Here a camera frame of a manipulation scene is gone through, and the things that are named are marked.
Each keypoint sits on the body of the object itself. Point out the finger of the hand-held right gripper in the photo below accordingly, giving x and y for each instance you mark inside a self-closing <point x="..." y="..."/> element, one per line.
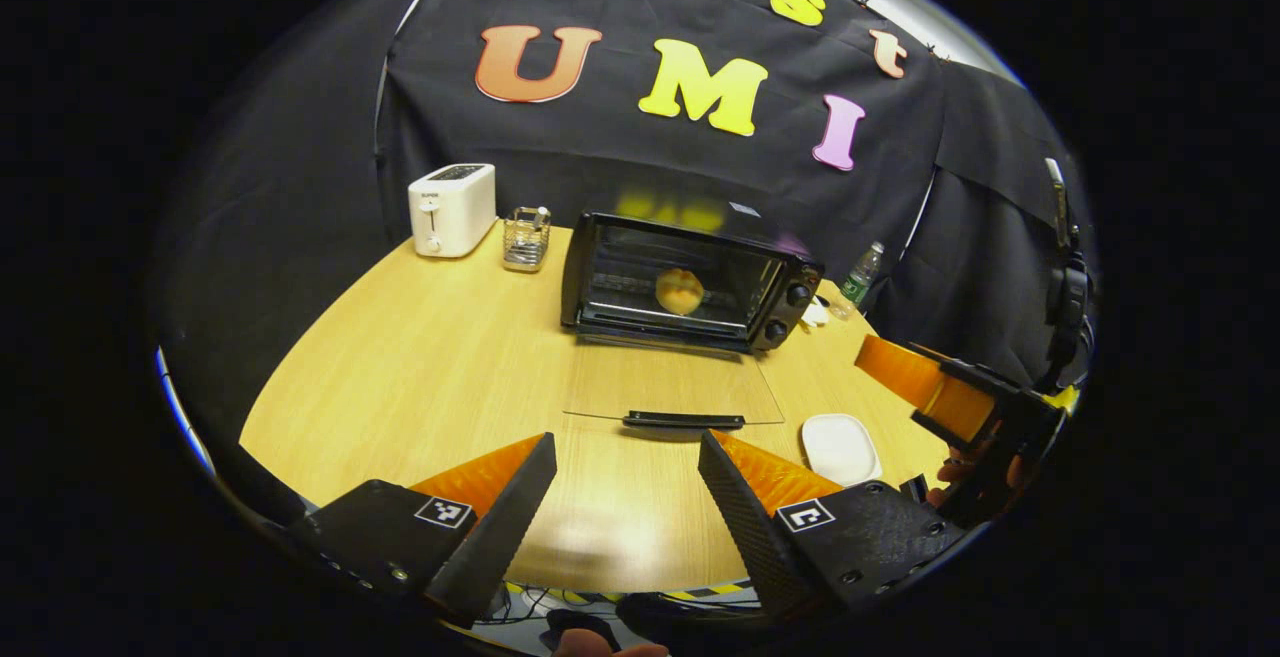
<point x="920" y="382"/>

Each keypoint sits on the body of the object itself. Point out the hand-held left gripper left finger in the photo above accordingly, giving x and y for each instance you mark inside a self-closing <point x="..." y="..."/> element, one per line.
<point x="495" y="537"/>

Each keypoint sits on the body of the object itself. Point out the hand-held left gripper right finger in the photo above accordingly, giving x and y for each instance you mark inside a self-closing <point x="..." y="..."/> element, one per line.
<point x="750" y="527"/>

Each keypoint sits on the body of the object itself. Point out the round bread bun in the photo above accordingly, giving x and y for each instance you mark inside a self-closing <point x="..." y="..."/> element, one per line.
<point x="679" y="291"/>

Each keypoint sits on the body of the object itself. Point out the black electric oven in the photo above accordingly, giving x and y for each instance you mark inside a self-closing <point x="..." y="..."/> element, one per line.
<point x="620" y="267"/>

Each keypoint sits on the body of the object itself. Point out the white square plate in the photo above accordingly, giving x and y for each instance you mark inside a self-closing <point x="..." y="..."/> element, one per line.
<point x="840" y="449"/>

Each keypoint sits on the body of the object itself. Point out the clear plastic water bottle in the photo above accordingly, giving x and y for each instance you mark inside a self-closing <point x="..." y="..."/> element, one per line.
<point x="858" y="282"/>

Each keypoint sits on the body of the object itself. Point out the small white dish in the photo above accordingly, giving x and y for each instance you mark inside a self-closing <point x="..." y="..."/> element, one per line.
<point x="815" y="313"/>

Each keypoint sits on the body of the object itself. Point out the white toaster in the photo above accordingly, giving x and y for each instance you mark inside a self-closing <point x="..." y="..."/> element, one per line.
<point x="450" y="209"/>

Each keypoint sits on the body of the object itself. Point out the black backdrop cloth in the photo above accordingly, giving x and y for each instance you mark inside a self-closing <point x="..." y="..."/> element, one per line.
<point x="650" y="167"/>

